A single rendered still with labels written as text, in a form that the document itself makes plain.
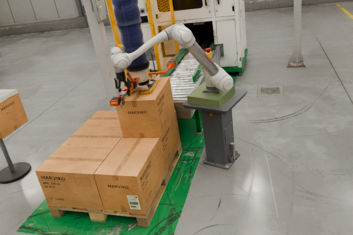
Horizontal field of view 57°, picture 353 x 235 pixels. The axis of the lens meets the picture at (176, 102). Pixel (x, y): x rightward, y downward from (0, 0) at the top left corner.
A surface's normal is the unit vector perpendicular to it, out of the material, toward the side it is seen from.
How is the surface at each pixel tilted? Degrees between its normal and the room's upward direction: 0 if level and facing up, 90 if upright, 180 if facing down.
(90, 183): 90
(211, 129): 90
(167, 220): 0
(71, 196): 90
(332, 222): 0
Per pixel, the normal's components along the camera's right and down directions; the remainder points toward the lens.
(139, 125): -0.21, 0.43
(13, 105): 0.95, 0.00
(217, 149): -0.55, 0.41
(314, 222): -0.14, -0.90
